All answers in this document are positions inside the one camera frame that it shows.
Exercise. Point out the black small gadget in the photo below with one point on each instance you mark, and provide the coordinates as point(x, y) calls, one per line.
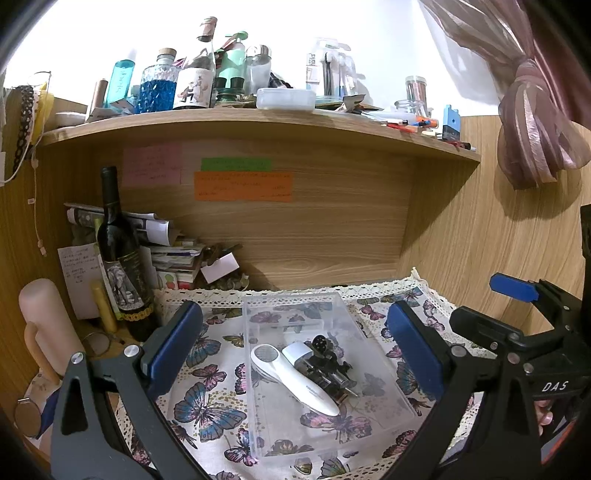
point(318, 355)

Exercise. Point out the blue patterned glass bottle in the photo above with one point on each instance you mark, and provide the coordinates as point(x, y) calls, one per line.
point(159, 92)

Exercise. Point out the clear toothbrush pack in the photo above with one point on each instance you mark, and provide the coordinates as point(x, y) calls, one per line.
point(330, 69)

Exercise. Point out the green sticky note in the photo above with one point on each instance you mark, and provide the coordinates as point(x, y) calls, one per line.
point(235, 164)

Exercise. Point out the silver metal tube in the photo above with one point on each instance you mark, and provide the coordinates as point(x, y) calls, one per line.
point(345, 386)

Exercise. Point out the round hand mirror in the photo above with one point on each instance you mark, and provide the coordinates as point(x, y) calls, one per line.
point(27, 419)

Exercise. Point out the stack of papers and books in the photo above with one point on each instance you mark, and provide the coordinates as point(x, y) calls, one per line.
point(171, 258)

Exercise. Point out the red pen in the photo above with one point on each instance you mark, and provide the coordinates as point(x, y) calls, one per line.
point(461, 145)

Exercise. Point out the orange pen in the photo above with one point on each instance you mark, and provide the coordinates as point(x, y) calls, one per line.
point(406, 128)

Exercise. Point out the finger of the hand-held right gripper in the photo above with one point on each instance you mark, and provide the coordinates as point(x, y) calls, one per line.
point(475, 323)
point(512, 286)

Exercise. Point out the clear labelled bottle with cork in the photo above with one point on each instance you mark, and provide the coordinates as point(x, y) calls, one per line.
point(196, 83)

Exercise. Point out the small pink white box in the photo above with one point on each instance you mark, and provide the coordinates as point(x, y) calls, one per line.
point(219, 270)

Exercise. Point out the dark small trinkets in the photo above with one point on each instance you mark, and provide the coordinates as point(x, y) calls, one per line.
point(221, 251)

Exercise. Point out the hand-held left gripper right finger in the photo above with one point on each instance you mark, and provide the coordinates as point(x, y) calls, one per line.
point(415, 350)

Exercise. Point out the clear bottle silver cap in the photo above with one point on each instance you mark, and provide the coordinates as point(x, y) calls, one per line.
point(258, 69)

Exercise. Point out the pink sheer curtain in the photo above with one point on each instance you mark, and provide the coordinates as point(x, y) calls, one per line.
point(531, 115)

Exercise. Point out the mint green bottle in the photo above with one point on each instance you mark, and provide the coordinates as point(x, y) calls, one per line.
point(232, 64)

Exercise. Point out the yellow candle stick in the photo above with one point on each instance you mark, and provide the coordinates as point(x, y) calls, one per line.
point(105, 309)

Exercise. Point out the black gold lace ribbon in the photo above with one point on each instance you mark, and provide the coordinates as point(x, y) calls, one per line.
point(23, 124)

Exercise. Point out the white handwritten paper note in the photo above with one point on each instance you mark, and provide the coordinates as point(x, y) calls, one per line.
point(78, 281)

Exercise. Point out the white handheld device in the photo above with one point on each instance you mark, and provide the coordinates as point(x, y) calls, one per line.
point(300, 387)

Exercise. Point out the person's right hand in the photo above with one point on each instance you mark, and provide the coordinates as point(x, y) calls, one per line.
point(545, 415)

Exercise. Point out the small white round tin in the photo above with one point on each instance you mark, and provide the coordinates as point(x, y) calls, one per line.
point(70, 119)

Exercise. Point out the blue plastic item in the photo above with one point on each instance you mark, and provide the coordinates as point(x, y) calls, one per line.
point(50, 410)

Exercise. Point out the teal bottle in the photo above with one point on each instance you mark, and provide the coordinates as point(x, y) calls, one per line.
point(121, 85)

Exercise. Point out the dark wine bottle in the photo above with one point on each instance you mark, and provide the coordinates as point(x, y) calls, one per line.
point(122, 258)

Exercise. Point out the white orange marker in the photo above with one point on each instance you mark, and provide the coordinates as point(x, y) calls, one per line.
point(425, 122)

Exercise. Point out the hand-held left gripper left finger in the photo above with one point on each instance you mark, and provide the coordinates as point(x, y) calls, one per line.
point(171, 344)

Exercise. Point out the glass jar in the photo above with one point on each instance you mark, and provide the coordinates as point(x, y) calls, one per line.
point(415, 99)

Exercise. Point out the pink sticky note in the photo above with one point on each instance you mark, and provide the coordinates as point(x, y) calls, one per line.
point(150, 165)

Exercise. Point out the brown thread spool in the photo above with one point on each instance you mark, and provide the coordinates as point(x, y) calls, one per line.
point(99, 99)

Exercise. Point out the orange sticky note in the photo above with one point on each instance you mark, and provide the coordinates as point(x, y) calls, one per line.
point(244, 187)

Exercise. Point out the clear plastic storage box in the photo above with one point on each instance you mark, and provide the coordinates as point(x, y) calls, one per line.
point(286, 415)

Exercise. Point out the white plug adapter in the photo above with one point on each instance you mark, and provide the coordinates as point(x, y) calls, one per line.
point(298, 353)

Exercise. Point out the black clip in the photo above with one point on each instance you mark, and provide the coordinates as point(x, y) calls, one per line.
point(342, 367)

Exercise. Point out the pile of flat packets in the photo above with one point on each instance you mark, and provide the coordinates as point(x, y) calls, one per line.
point(351, 105)

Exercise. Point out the butterfly print lace tablecloth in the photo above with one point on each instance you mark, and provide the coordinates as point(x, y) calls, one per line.
point(212, 406)

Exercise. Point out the wooden shelf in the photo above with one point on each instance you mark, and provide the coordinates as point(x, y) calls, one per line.
point(231, 122)

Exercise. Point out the white plastic lidded container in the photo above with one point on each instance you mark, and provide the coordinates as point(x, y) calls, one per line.
point(286, 99)

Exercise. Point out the bowl of beads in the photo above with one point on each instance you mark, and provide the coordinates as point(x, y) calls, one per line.
point(231, 282)

